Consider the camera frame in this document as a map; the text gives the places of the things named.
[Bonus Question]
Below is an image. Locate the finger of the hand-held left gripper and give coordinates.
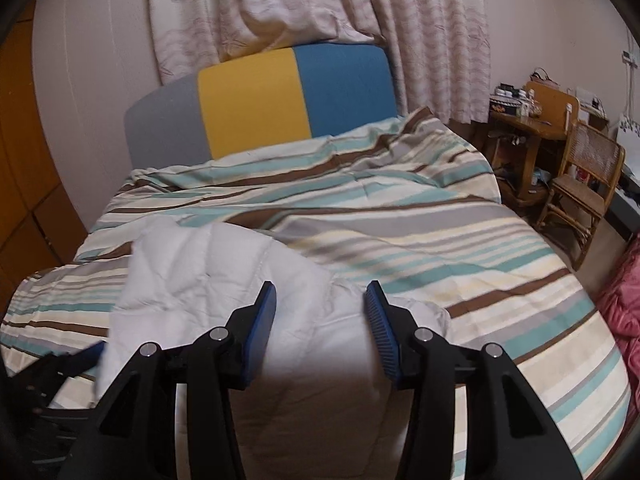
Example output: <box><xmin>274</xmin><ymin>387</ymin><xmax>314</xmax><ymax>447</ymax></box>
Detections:
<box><xmin>7</xmin><ymin>341</ymin><xmax>107</xmax><ymax>411</ymax></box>
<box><xmin>27</xmin><ymin>406</ymin><xmax>98</xmax><ymax>467</ymax></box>

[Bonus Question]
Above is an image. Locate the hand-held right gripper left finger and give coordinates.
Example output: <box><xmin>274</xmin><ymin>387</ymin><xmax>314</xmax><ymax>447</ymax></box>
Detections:
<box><xmin>57</xmin><ymin>281</ymin><xmax>277</xmax><ymax>480</ymax></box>

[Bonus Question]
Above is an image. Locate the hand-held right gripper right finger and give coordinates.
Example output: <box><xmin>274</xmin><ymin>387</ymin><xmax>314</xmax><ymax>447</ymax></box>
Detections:
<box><xmin>364</xmin><ymin>280</ymin><xmax>583</xmax><ymax>480</ymax></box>

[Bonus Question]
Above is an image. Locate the white quilted blanket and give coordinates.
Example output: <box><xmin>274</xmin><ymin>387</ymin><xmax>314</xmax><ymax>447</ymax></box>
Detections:
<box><xmin>95</xmin><ymin>220</ymin><xmax>453</xmax><ymax>480</ymax></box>

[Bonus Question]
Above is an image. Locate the striped duvet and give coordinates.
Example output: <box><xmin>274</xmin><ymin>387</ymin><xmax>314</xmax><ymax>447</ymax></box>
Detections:
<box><xmin>0</xmin><ymin>105</ymin><xmax>633</xmax><ymax>480</ymax></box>

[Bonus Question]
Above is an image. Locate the wooden wardrobe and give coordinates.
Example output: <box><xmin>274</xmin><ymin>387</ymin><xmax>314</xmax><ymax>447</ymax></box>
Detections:
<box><xmin>0</xmin><ymin>0</ymin><xmax>88</xmax><ymax>291</ymax></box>

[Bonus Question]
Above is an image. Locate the grey yellow blue headboard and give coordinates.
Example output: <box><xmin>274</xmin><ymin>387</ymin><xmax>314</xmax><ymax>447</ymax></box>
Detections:
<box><xmin>123</xmin><ymin>43</ymin><xmax>401</xmax><ymax>168</ymax></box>

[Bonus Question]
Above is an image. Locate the pink quilt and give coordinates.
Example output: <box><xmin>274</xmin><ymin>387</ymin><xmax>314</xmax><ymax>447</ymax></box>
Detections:
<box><xmin>597</xmin><ymin>232</ymin><xmax>640</xmax><ymax>341</ymax></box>

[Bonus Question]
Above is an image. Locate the wooden desk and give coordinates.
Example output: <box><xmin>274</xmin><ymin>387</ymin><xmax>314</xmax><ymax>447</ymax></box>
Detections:
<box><xmin>487</xmin><ymin>80</ymin><xmax>581</xmax><ymax>206</ymax></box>

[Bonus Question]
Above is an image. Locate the round patterned tin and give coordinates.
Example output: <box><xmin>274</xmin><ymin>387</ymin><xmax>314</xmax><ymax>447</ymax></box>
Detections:
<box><xmin>490</xmin><ymin>94</ymin><xmax>523</xmax><ymax>117</ymax></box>

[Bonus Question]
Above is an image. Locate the dark low table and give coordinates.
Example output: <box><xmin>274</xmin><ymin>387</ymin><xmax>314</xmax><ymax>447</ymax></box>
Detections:
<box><xmin>607</xmin><ymin>170</ymin><xmax>640</xmax><ymax>241</ymax></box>

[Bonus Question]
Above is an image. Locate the rattan chair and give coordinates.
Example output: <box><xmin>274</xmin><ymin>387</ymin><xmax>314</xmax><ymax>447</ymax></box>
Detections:
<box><xmin>537</xmin><ymin>120</ymin><xmax>626</xmax><ymax>271</ymax></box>

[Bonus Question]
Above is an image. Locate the patterned white curtain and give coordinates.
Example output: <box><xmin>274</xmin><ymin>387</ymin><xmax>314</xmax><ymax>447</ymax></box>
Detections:
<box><xmin>145</xmin><ymin>0</ymin><xmax>493</xmax><ymax>126</ymax></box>

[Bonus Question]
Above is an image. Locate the white printed bag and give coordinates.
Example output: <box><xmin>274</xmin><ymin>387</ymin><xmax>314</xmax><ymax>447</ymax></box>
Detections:
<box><xmin>617</xmin><ymin>112</ymin><xmax>640</xmax><ymax>153</ymax></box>

